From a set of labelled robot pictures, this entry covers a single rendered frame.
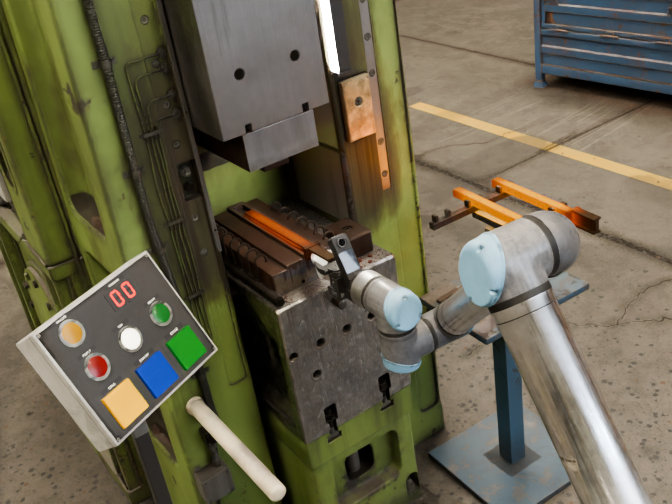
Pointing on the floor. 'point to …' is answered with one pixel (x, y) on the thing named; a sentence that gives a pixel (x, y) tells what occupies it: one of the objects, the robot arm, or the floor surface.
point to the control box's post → (151, 464)
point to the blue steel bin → (605, 42)
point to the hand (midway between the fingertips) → (317, 252)
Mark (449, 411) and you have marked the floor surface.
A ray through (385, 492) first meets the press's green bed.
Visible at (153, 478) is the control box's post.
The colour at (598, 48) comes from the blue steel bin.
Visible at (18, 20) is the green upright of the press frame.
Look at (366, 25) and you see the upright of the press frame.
